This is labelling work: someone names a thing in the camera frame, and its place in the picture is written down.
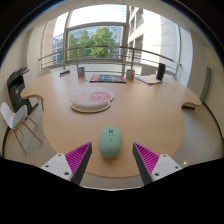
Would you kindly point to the mint green computer mouse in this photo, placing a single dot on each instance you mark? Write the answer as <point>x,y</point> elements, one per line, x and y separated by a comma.
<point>110,143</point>

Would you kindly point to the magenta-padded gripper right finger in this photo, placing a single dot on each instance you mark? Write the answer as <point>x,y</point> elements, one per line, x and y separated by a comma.
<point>146,158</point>

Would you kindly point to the black office printer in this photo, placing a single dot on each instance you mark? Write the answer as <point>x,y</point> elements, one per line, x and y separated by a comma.
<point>16,90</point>

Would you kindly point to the white illustrated booklet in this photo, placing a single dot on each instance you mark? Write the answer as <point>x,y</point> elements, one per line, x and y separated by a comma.
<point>147,79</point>

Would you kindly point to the red and blue magazine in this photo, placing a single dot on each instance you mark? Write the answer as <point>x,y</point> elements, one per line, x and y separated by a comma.
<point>107,78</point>

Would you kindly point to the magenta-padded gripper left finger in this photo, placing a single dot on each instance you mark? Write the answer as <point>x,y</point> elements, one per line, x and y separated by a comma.
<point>78,158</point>

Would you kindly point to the metal balcony railing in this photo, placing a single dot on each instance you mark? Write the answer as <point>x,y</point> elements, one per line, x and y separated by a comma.
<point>100,47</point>

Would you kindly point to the black cylindrical speaker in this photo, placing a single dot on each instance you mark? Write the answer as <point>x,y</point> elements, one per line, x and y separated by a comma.
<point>160,71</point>

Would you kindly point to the round pink cartoon mouse pad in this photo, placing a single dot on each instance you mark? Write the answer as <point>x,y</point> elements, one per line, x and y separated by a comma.
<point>91,99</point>

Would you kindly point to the dark blue stapler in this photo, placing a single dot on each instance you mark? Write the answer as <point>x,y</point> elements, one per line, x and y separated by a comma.
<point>64,73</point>

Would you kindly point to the white chair with wooden legs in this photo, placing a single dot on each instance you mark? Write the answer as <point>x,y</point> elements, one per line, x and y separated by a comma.
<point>13,116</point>

